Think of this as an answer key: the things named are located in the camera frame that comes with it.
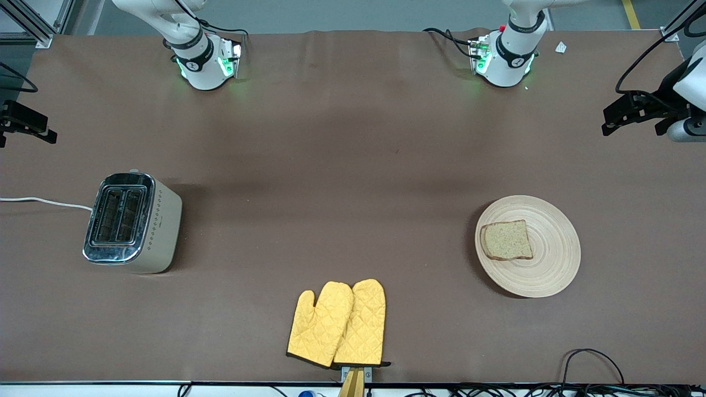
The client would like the round wooden plate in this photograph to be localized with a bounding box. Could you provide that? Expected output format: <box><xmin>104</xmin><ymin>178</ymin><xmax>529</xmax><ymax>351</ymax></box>
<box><xmin>475</xmin><ymin>195</ymin><xmax>582</xmax><ymax>299</ymax></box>

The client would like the brown bread slice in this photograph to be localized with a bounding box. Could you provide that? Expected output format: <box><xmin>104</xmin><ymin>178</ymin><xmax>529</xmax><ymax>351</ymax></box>
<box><xmin>480</xmin><ymin>220</ymin><xmax>534</xmax><ymax>261</ymax></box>

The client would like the beige chrome two-slot toaster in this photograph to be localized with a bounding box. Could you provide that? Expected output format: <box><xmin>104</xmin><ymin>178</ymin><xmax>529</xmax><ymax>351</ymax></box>
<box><xmin>83</xmin><ymin>169</ymin><xmax>183</xmax><ymax>275</ymax></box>

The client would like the yellow floor tape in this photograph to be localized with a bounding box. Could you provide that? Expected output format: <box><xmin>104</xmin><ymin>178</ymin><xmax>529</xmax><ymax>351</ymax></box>
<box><xmin>622</xmin><ymin>0</ymin><xmax>642</xmax><ymax>30</ymax></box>

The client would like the brown table cover cloth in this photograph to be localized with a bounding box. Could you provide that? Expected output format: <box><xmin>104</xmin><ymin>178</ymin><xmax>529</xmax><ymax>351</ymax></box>
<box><xmin>0</xmin><ymin>29</ymin><xmax>706</xmax><ymax>384</ymax></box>

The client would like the yellow quilted oven mitt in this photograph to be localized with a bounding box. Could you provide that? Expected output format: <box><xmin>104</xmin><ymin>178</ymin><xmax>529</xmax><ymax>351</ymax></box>
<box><xmin>286</xmin><ymin>282</ymin><xmax>354</xmax><ymax>368</ymax></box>
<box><xmin>333</xmin><ymin>279</ymin><xmax>392</xmax><ymax>368</ymax></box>

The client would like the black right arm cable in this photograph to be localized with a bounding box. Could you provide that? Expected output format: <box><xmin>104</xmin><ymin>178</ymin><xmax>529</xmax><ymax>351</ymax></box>
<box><xmin>0</xmin><ymin>62</ymin><xmax>39</xmax><ymax>94</ymax></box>

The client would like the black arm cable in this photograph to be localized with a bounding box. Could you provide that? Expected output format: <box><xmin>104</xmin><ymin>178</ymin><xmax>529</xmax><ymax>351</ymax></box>
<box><xmin>0</xmin><ymin>62</ymin><xmax>39</xmax><ymax>94</ymax></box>
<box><xmin>616</xmin><ymin>22</ymin><xmax>706</xmax><ymax>96</ymax></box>

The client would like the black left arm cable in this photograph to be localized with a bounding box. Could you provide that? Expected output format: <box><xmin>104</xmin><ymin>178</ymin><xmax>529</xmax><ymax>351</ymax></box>
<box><xmin>616</xmin><ymin>22</ymin><xmax>706</xmax><ymax>96</ymax></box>

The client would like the aluminium frame profile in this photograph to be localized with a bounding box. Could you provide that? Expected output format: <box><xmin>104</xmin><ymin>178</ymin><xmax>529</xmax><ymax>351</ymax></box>
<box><xmin>661</xmin><ymin>0</ymin><xmax>706</xmax><ymax>44</ymax></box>
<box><xmin>0</xmin><ymin>0</ymin><xmax>76</xmax><ymax>50</ymax></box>

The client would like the white toaster power cord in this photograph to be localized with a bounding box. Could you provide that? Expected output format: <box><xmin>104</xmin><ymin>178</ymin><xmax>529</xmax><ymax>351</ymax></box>
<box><xmin>0</xmin><ymin>197</ymin><xmax>94</xmax><ymax>212</ymax></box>

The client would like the black left base cable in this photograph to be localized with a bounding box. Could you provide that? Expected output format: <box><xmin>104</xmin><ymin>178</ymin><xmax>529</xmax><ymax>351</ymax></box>
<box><xmin>423</xmin><ymin>28</ymin><xmax>482</xmax><ymax>60</ymax></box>

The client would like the black base cable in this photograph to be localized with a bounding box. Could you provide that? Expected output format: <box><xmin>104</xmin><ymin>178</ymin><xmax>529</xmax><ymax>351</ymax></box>
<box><xmin>196</xmin><ymin>18</ymin><xmax>250</xmax><ymax>44</ymax></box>
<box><xmin>423</xmin><ymin>28</ymin><xmax>482</xmax><ymax>60</ymax></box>

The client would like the black right base cable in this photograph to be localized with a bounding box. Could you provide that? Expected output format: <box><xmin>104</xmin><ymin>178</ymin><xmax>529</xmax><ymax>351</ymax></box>
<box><xmin>196</xmin><ymin>18</ymin><xmax>250</xmax><ymax>44</ymax></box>

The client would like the black looped cable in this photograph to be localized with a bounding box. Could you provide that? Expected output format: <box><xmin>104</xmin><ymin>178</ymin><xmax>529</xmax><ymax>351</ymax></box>
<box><xmin>561</xmin><ymin>348</ymin><xmax>625</xmax><ymax>385</ymax></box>

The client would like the black cable bundle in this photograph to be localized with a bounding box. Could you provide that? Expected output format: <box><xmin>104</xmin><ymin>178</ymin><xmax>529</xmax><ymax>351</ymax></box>
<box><xmin>405</xmin><ymin>383</ymin><xmax>706</xmax><ymax>397</ymax></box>

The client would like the wooden post with metal bracket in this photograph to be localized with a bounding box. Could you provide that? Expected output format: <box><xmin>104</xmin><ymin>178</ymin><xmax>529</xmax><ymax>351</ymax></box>
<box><xmin>338</xmin><ymin>366</ymin><xmax>373</xmax><ymax>397</ymax></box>

